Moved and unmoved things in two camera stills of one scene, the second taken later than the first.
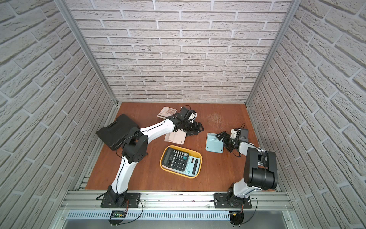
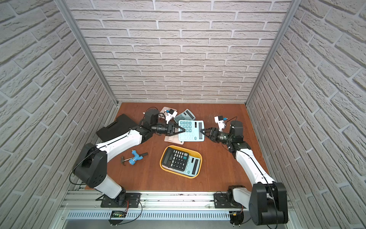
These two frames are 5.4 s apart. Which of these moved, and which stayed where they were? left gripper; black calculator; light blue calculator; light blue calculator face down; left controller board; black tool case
Moved: light blue calculator face down; left gripper
Stayed: light blue calculator; black tool case; left controller board; black calculator
